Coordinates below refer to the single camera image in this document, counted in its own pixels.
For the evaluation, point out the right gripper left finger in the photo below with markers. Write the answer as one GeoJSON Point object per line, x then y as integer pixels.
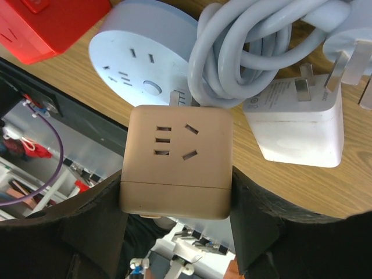
{"type": "Point", "coordinates": [78, 238]}

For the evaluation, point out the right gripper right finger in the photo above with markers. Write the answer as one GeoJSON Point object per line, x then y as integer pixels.
{"type": "Point", "coordinates": [275, 238]}

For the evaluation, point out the beige cube socket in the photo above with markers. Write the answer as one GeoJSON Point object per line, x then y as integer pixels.
{"type": "Point", "coordinates": [178, 162]}

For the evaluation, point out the red cube socket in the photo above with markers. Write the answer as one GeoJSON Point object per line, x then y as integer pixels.
{"type": "Point", "coordinates": [34, 31]}

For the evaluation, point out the white cube charger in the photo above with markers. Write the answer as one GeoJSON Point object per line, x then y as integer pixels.
{"type": "Point", "coordinates": [298, 121]}

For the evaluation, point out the round blue socket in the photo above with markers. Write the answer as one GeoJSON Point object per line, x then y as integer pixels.
{"type": "Point", "coordinates": [142, 51]}

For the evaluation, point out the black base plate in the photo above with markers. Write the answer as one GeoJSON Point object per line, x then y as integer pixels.
{"type": "Point", "coordinates": [68, 110]}

